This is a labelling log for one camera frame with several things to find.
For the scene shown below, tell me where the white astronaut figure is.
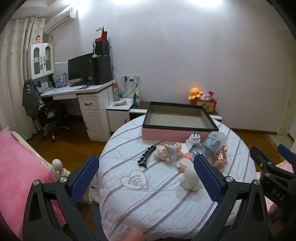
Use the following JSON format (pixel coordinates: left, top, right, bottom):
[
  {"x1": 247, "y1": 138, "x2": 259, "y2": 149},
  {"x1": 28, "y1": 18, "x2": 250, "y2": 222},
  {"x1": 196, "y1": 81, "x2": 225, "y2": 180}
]
[{"x1": 180, "y1": 163, "x2": 201, "y2": 191}]

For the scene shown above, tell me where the low black white cabinet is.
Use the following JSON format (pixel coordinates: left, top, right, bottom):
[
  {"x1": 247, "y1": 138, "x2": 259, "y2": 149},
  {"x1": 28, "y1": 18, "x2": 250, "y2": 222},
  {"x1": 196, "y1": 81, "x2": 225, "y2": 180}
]
[{"x1": 107, "y1": 98, "x2": 221, "y2": 133}]

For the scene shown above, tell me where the yellow snack bag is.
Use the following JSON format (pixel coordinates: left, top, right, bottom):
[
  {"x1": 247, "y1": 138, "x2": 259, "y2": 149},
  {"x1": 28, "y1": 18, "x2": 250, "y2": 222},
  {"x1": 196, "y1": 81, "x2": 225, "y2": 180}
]
[{"x1": 133, "y1": 89, "x2": 141, "y2": 106}]

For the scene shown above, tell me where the pink black storage box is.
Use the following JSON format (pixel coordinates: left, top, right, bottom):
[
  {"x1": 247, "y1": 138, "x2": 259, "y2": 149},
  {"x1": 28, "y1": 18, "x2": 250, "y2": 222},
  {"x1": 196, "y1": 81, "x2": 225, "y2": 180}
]
[{"x1": 142, "y1": 102, "x2": 219, "y2": 143}]

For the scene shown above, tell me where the beige curtain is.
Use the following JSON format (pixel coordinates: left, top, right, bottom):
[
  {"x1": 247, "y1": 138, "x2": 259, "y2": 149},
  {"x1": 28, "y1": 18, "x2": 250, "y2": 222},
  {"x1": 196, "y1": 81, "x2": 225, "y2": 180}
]
[{"x1": 0, "y1": 16, "x2": 46, "y2": 140}]

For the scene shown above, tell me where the red toy storage bin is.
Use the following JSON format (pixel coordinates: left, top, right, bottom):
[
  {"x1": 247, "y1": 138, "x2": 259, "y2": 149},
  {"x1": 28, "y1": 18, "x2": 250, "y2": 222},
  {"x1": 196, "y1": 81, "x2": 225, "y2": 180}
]
[{"x1": 190, "y1": 99, "x2": 217, "y2": 113}]

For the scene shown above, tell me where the striped white table cloth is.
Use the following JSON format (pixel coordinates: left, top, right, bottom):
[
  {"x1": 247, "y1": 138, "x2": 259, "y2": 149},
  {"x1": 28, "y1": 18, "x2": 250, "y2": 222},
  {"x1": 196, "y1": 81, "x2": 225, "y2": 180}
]
[{"x1": 91, "y1": 114, "x2": 258, "y2": 240}]

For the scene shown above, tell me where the rose gold cup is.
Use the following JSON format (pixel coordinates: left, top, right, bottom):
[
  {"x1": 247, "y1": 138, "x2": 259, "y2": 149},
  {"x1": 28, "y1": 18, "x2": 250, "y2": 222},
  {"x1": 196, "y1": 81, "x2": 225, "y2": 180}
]
[{"x1": 212, "y1": 148, "x2": 228, "y2": 169}]

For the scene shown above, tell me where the white plug night light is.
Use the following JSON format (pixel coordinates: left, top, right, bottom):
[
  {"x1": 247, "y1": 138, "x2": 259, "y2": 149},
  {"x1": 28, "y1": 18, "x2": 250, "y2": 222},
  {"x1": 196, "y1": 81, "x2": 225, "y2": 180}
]
[{"x1": 185, "y1": 133, "x2": 201, "y2": 150}]

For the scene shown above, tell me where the white air conditioner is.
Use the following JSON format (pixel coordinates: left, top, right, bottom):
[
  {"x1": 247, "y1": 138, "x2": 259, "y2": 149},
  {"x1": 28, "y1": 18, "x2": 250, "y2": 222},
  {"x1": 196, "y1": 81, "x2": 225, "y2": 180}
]
[{"x1": 44, "y1": 8, "x2": 77, "y2": 34}]

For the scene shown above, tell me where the pink bed blanket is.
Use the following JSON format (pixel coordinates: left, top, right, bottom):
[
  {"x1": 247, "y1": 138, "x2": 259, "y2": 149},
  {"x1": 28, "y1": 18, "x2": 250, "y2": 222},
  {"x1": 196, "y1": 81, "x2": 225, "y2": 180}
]
[{"x1": 0, "y1": 128, "x2": 58, "y2": 240}]

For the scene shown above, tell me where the white glass door cabinet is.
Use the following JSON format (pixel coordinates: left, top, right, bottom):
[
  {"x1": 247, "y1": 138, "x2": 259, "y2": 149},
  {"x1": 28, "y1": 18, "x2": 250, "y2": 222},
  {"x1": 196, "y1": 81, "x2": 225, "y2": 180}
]
[{"x1": 27, "y1": 43, "x2": 54, "y2": 79}]

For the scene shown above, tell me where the wall power strip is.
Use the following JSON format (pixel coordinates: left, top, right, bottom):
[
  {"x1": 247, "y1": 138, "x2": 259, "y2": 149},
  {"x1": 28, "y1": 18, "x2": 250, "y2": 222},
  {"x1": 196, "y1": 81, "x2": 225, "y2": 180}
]
[{"x1": 123, "y1": 75, "x2": 141, "y2": 82}]

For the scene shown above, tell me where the black speaker box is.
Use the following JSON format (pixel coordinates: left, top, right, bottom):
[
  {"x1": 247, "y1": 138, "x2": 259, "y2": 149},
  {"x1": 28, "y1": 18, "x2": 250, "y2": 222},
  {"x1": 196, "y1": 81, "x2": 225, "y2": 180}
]
[{"x1": 95, "y1": 40, "x2": 110, "y2": 56}]

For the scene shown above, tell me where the black office chair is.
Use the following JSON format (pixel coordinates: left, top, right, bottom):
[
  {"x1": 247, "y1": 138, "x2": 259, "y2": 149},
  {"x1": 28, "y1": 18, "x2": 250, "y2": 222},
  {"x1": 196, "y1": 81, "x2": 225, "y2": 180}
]
[{"x1": 37, "y1": 101, "x2": 69, "y2": 143}]

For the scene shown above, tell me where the black hair clip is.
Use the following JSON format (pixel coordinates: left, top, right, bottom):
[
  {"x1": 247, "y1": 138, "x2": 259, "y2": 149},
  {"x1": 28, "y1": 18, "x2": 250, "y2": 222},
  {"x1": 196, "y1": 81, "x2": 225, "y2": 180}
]
[{"x1": 137, "y1": 145, "x2": 157, "y2": 168}]

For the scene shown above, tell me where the white computer desk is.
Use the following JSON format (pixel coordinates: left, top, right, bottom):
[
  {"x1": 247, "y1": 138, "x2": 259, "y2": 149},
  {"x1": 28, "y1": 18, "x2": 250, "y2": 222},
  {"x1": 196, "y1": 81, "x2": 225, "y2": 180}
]
[{"x1": 41, "y1": 81, "x2": 113, "y2": 142}]

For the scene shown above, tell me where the white bedpost knob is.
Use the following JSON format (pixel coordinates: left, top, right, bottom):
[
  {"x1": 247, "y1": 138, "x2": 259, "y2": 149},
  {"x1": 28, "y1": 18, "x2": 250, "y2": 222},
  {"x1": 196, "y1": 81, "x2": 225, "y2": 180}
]
[{"x1": 52, "y1": 159, "x2": 64, "y2": 176}]

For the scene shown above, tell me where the clear plastic wipes box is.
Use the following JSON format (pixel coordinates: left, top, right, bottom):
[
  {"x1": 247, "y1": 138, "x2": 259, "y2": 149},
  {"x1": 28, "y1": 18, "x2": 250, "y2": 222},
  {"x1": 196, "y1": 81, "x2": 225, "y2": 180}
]
[{"x1": 203, "y1": 132, "x2": 227, "y2": 153}]

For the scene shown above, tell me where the pink pig doll figure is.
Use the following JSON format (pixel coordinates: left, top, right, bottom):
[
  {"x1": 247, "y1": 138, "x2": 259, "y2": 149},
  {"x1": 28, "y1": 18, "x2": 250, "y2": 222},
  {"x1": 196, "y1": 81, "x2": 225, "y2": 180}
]
[{"x1": 154, "y1": 143, "x2": 184, "y2": 162}]

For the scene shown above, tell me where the orange octopus plush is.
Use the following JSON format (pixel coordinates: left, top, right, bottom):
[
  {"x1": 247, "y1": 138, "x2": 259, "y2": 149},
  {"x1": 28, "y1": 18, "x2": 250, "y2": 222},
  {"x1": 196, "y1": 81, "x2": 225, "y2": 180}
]
[{"x1": 188, "y1": 87, "x2": 204, "y2": 100}]

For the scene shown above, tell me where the black computer monitor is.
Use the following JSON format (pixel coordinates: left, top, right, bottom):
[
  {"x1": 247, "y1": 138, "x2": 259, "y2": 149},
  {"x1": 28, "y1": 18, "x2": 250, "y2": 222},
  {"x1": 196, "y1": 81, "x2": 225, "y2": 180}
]
[{"x1": 68, "y1": 53, "x2": 92, "y2": 87}]

